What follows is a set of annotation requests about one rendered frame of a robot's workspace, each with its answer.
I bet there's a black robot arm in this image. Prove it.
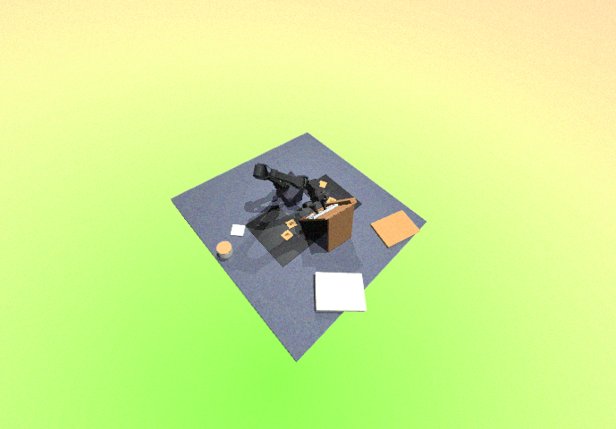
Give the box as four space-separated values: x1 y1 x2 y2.
253 163 326 201

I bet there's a white flat square slab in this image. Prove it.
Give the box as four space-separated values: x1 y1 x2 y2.
315 273 367 312

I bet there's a small grey cylinder with orange top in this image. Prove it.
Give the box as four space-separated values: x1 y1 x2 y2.
216 241 232 259

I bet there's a white square card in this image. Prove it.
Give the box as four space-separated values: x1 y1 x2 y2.
231 224 245 236

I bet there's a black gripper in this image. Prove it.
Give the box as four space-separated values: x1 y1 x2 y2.
302 189 331 214

